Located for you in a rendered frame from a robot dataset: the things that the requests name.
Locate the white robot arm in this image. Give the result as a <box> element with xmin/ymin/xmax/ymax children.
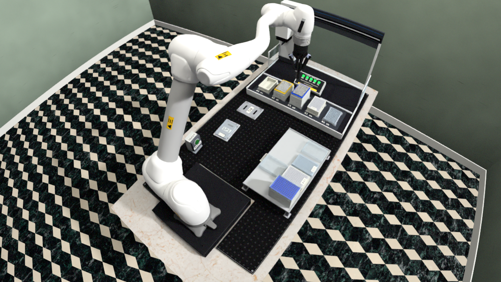
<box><xmin>142</xmin><ymin>3</ymin><xmax>314</xmax><ymax>237</ymax></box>

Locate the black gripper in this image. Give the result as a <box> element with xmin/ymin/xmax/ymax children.
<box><xmin>289</xmin><ymin>44</ymin><xmax>311</xmax><ymax>80</ymax></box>

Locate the white ready key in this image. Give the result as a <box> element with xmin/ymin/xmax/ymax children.
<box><xmin>184</xmin><ymin>131</ymin><xmax>202</xmax><ymax>154</ymax></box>

